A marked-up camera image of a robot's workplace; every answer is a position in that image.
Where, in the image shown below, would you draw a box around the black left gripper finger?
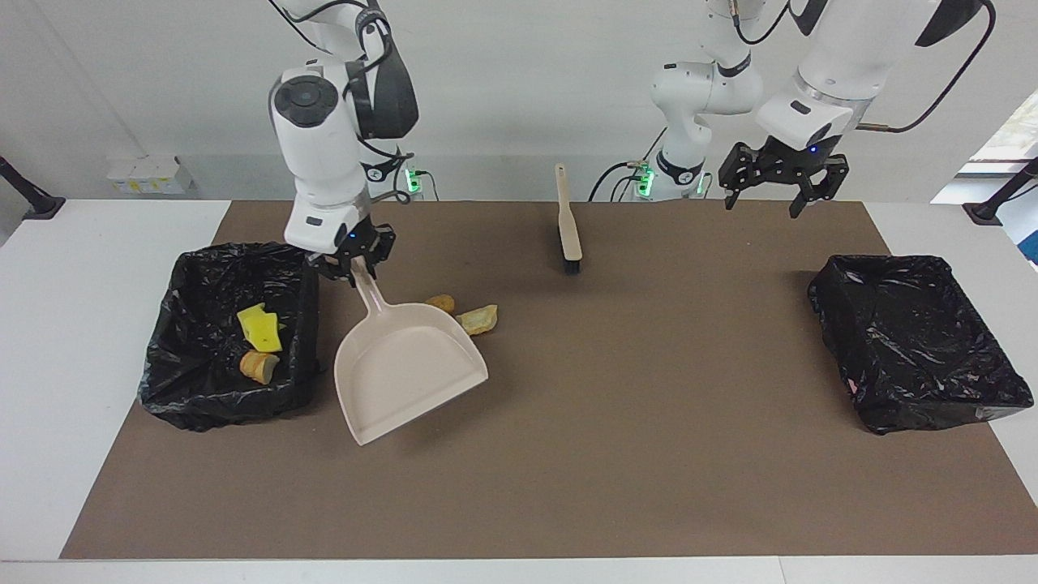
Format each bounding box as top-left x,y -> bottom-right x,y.
718,144 -> 760,211
789,155 -> 851,221

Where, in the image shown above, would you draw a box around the notched yellow sponge piece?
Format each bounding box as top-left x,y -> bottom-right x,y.
246,312 -> 285,354

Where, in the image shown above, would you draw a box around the beige plastic dustpan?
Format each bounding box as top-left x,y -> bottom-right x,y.
333,258 -> 490,447

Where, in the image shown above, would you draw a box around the pale torn bread chunk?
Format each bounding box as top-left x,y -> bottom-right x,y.
456,304 -> 499,337

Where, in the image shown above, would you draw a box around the striped shell-shaped pastry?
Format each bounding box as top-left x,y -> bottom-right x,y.
240,350 -> 281,384

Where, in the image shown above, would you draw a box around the beige hand brush black bristles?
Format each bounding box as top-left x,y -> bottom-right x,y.
555,163 -> 583,275

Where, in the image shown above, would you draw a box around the bin lined with black bag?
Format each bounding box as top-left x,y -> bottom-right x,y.
807,254 -> 1035,436
138,242 -> 327,432

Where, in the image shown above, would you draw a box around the black clamp stand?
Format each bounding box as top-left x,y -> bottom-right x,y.
963,158 -> 1038,226
0,156 -> 66,221

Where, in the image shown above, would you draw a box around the brown table mat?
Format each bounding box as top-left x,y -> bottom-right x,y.
59,200 -> 1038,560

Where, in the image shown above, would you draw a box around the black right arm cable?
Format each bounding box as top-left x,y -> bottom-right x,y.
268,0 -> 416,191

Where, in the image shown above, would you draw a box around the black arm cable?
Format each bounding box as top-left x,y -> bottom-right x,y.
268,0 -> 416,191
734,0 -> 998,135

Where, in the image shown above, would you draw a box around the black base power cable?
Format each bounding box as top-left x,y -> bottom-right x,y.
590,161 -> 650,202

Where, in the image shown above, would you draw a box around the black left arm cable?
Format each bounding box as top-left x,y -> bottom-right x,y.
734,0 -> 998,135

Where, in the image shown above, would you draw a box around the white wall power box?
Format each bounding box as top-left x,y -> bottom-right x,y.
107,156 -> 195,195

